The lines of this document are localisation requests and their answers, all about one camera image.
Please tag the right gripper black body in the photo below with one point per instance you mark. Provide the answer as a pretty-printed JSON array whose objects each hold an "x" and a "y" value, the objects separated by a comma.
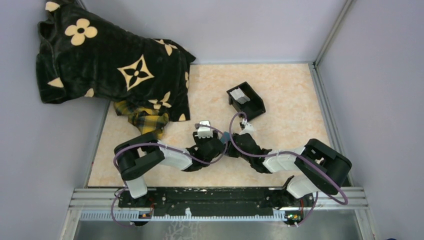
[{"x": 234, "y": 151}]

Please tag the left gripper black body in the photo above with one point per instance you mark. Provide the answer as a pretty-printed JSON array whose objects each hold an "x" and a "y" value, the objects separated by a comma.
[{"x": 200, "y": 142}]

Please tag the blue card holder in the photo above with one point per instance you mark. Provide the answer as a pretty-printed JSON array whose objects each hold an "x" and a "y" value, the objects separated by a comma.
[{"x": 225, "y": 137}]

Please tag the black card box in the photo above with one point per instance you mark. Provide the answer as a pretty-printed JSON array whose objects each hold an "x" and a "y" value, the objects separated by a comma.
[{"x": 254, "y": 108}]

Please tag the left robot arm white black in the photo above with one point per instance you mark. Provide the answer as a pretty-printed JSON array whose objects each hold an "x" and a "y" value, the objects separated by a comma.
[{"x": 139, "y": 155}]

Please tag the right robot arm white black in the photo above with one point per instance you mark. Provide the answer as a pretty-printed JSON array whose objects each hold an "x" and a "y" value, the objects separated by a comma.
[{"x": 322, "y": 168}]

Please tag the stack of white cards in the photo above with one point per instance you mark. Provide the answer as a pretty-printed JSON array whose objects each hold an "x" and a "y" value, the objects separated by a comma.
[{"x": 239, "y": 96}]

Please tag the yellow black plaid cloth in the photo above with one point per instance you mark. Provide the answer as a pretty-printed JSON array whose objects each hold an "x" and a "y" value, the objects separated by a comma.
[{"x": 146, "y": 120}]

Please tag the black floral plush blanket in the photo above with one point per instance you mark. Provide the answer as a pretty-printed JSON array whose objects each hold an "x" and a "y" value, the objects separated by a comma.
[{"x": 84, "y": 55}]

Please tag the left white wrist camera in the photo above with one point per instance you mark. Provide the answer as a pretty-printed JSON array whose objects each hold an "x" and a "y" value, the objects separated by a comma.
[{"x": 203, "y": 130}]

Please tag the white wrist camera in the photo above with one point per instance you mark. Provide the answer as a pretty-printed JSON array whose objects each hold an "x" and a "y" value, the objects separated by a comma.
[
  {"x": 246, "y": 127},
  {"x": 203, "y": 130}
]

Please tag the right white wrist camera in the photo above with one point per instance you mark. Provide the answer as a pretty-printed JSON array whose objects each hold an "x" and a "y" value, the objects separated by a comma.
[{"x": 246, "y": 127}]

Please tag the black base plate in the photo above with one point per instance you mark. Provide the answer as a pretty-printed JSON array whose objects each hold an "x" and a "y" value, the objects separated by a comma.
[{"x": 215, "y": 202}]

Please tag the aluminium frame rail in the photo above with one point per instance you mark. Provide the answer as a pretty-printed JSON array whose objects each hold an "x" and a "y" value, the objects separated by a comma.
[{"x": 101, "y": 204}]

